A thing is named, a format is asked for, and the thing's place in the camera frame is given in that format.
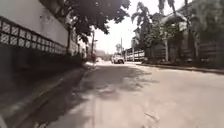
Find white car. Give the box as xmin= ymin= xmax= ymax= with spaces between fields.
xmin=110 ymin=53 xmax=126 ymax=65

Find white fence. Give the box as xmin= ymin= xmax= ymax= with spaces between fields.
xmin=123 ymin=48 xmax=147 ymax=63

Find pole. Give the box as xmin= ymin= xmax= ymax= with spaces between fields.
xmin=90 ymin=29 xmax=96 ymax=60

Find grey concrete road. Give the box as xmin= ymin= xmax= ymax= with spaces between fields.
xmin=45 ymin=61 xmax=224 ymax=128

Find palm trees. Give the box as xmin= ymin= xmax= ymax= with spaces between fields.
xmin=130 ymin=0 xmax=178 ymax=62

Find large overhanging tree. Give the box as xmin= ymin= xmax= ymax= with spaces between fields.
xmin=39 ymin=0 xmax=132 ymax=58

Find concrete kerb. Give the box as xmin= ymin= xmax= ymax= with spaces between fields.
xmin=132 ymin=61 xmax=224 ymax=75

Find dark fence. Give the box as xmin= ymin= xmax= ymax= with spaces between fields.
xmin=145 ymin=40 xmax=224 ymax=70

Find white wall with lattice blocks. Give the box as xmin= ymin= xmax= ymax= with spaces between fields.
xmin=0 ymin=0 xmax=85 ymax=98

